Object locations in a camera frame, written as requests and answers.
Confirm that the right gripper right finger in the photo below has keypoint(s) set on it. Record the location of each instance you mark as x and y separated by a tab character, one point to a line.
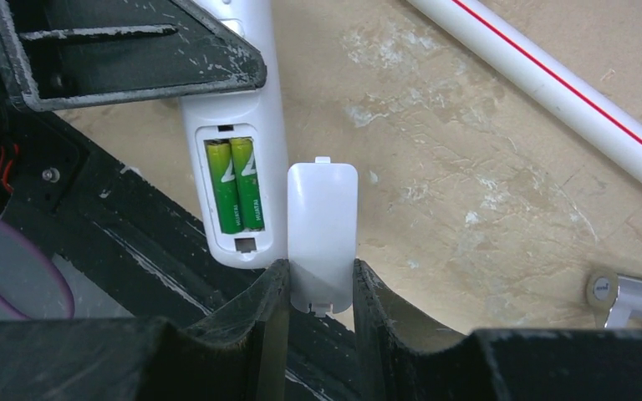
406	355

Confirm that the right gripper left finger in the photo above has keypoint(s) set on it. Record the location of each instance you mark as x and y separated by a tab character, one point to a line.
239	352

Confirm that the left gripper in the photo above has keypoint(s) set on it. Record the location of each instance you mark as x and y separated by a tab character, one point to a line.
72	54

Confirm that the white battery cover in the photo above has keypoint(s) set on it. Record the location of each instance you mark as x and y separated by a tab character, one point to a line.
323	208

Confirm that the green AA battery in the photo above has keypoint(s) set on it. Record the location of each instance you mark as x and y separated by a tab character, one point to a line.
224	185
244	166

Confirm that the white remote control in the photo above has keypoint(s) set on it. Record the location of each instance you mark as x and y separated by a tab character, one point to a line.
256	114

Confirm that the chrome metal faucet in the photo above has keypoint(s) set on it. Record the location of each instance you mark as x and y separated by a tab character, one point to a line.
615	298

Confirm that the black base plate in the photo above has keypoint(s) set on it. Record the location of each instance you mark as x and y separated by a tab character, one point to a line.
73	199

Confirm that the white PVC pipe frame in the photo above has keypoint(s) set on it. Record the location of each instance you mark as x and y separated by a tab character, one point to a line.
536	73

